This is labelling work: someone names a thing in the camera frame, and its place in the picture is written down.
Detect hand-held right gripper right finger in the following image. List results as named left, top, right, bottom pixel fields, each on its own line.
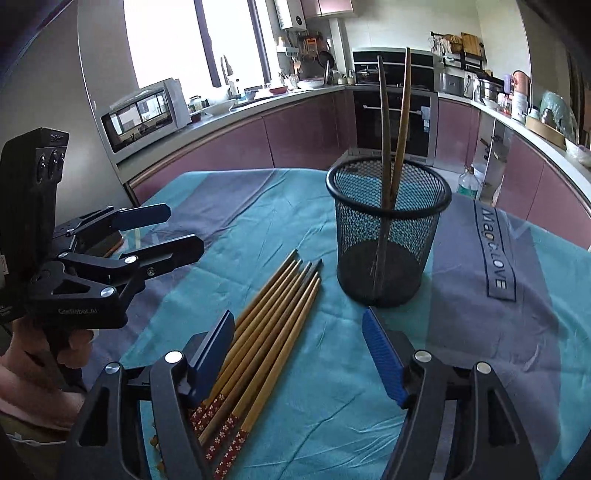
left=361, top=308, right=541, bottom=480

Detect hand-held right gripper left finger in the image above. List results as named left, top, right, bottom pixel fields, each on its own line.
left=58, top=310, right=236, bottom=480

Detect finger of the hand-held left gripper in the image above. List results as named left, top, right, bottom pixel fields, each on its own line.
left=53, top=204, right=171, bottom=252
left=58, top=233, right=205, bottom=301

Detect bunch of patterned-end chopsticks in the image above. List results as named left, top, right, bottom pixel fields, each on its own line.
left=187, top=248, right=323, bottom=468

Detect black mesh utensil basket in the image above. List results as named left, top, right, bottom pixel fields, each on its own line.
left=326, top=154, right=452, bottom=309

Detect brown bamboo chopstick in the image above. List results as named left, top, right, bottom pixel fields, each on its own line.
left=373, top=54, right=393, bottom=303
left=372, top=47, right=413, bottom=301

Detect person's left forearm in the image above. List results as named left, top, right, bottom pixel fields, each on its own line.
left=0, top=369, right=81, bottom=430

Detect person's left hand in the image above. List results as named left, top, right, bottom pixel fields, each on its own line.
left=0, top=318, right=95, bottom=393

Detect white microwave oven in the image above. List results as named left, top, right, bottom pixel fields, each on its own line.
left=100, top=78, right=192, bottom=154

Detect teal and grey blanket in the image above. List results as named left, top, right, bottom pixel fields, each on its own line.
left=83, top=168, right=591, bottom=480

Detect pink kitchen base cabinet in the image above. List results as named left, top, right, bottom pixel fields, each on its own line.
left=127, top=88, right=356, bottom=204
left=436, top=99, right=591, bottom=252

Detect steel kitchen faucet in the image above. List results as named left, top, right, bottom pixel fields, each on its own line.
left=221, top=54, right=241, bottom=100

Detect bright kitchen window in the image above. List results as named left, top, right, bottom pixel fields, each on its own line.
left=124, top=0, right=278, bottom=90

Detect cooking oil bottle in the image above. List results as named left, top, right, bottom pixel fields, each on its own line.
left=457, top=165, right=485, bottom=199

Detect black built-in oven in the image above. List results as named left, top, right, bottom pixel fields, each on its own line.
left=352, top=88, right=439, bottom=162

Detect white water heater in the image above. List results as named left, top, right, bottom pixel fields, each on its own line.
left=274, top=0, right=308, bottom=31

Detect stainless steel pot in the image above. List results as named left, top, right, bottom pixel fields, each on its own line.
left=475, top=78, right=506, bottom=104

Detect pink kettle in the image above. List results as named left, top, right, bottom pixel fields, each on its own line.
left=512, top=70, right=532, bottom=109

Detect black rack with cutting boards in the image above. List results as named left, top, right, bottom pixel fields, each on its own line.
left=431, top=31, right=492, bottom=77

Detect pink wall cabinet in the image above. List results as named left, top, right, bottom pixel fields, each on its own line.
left=302, top=0, right=356, bottom=19

